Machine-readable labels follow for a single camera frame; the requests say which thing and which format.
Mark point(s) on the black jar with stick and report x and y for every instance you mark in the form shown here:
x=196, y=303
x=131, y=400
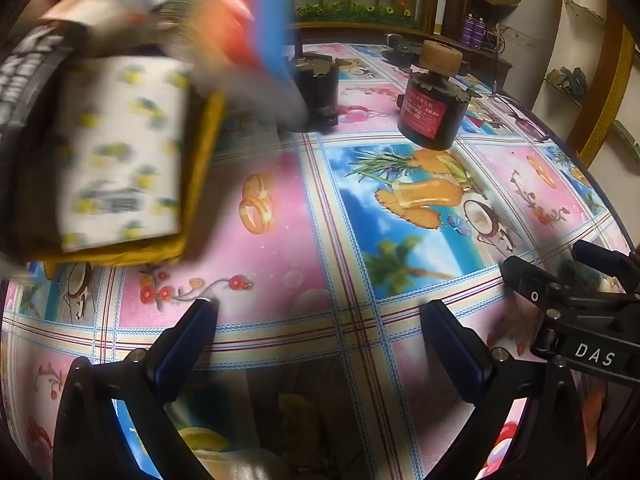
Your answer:
x=320, y=90

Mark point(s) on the eyeglasses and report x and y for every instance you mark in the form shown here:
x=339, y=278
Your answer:
x=522, y=122

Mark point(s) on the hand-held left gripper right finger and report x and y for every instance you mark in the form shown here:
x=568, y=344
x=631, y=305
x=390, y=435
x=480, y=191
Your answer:
x=452, y=352

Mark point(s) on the black foil packet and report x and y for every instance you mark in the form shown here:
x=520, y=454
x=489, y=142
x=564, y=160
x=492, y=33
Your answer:
x=30, y=75

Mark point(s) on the lemon print tissue pack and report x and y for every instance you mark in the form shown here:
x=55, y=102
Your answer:
x=120, y=150

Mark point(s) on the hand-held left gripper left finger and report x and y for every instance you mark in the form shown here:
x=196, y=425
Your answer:
x=196, y=327

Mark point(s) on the black plastic device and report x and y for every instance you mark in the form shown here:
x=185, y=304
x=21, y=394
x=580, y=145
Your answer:
x=402, y=50

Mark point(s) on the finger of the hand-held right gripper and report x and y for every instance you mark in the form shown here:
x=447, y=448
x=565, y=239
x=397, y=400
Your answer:
x=525, y=280
x=605, y=260

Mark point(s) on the yellow cardboard box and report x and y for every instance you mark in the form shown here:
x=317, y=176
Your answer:
x=201, y=170

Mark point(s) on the gold arch frame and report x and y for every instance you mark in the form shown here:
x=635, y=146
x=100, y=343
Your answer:
x=612, y=90

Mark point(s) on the black jar with cork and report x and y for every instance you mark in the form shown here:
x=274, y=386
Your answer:
x=430, y=110

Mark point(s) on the multicolour sponge cloth pack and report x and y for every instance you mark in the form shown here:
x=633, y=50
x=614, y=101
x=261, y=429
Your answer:
x=245, y=25

